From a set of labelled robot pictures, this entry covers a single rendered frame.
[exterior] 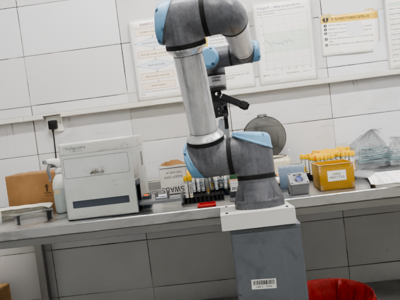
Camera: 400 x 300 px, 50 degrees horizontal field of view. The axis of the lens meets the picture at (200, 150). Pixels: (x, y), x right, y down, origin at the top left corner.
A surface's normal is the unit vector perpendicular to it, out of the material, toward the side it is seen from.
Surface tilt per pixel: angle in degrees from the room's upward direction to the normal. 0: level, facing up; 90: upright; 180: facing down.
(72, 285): 90
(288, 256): 90
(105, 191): 90
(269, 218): 90
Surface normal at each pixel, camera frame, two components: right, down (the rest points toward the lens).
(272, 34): -0.03, 0.11
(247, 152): -0.21, 0.00
